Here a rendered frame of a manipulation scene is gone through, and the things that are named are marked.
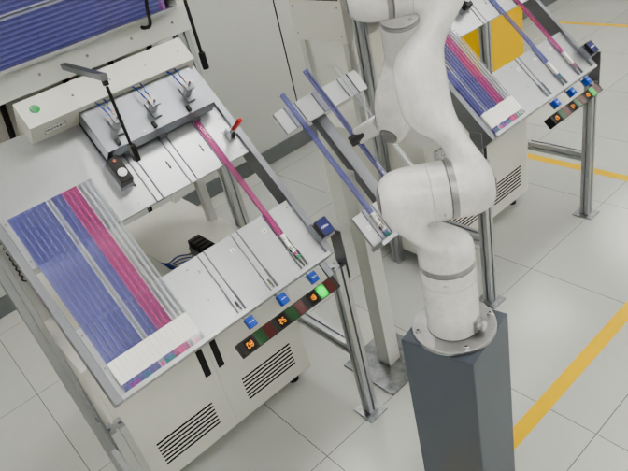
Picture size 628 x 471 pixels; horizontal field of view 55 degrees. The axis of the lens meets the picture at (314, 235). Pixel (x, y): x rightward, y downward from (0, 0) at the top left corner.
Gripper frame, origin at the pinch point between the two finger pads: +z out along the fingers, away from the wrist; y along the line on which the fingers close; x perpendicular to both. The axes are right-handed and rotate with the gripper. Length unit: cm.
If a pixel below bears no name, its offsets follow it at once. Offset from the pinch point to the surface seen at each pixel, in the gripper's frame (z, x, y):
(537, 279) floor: 35, 89, -70
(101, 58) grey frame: 15, -54, 47
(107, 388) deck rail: 8, 18, 93
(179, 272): 11, 5, 63
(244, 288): 8, 18, 52
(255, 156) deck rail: 12.5, -11.0, 25.0
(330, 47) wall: 176, -59, -159
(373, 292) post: 33, 48, 3
